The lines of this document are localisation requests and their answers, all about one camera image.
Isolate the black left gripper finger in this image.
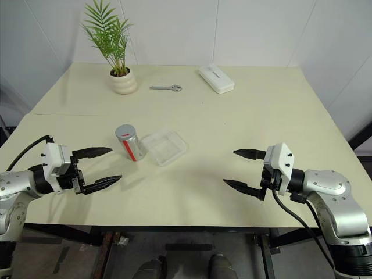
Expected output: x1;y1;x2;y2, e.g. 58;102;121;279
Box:
81;175;123;196
71;147;113;161

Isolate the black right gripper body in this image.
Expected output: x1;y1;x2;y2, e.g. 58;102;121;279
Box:
260;165;282;192

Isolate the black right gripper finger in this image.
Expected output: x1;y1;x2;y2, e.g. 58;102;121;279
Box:
223;178;267;202
232;148;267;162

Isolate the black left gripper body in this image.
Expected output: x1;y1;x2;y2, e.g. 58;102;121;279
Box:
56;155;86;196

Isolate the silver red can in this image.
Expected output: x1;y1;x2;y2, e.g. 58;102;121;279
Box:
115;124;148;162

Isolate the clear plastic container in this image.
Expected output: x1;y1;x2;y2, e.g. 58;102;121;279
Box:
141;130;191;167

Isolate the cream ribbed plant pot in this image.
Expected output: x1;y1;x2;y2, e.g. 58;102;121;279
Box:
109;67;138;95

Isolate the white rectangular case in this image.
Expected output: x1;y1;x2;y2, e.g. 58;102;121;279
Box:
198;65;235;94

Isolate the dark rounded robot foot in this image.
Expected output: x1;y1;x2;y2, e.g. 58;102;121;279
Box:
132;255;168;279
208;253;237;279

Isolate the silver adjustable wrench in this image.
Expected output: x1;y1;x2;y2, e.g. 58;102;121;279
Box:
149;84;183;93

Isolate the green potted palm plant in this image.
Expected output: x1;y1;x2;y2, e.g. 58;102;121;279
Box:
81;0;134;77

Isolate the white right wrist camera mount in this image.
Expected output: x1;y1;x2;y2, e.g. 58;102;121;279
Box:
263;142;295;195

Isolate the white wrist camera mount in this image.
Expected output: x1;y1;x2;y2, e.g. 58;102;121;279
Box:
41;142;71;194
263;142;295;195

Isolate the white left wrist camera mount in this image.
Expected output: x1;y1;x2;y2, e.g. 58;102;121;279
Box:
41;142;71;194

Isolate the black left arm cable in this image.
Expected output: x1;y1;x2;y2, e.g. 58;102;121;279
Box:
5;134;55;172

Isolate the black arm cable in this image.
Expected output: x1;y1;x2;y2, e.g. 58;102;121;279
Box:
271;185;335;270
5;134;55;172

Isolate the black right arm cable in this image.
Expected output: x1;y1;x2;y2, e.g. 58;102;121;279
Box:
271;185;335;270

